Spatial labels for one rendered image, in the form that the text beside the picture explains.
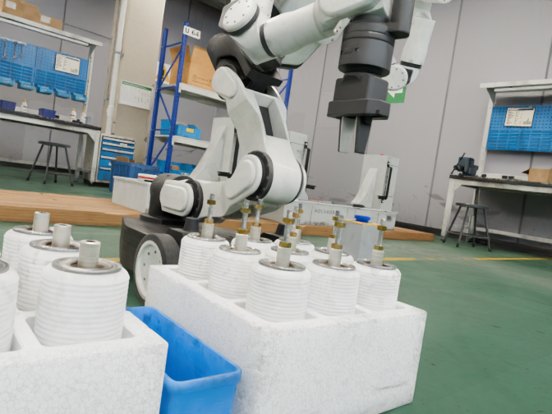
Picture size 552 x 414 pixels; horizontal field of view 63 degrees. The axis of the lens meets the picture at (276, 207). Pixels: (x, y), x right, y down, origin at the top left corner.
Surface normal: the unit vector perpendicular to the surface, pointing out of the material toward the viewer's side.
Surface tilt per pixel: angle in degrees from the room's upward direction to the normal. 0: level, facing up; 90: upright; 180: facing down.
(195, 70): 86
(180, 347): 88
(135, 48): 90
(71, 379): 90
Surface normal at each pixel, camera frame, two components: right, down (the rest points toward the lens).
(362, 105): -0.79, -0.08
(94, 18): 0.65, 0.14
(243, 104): -0.63, 0.34
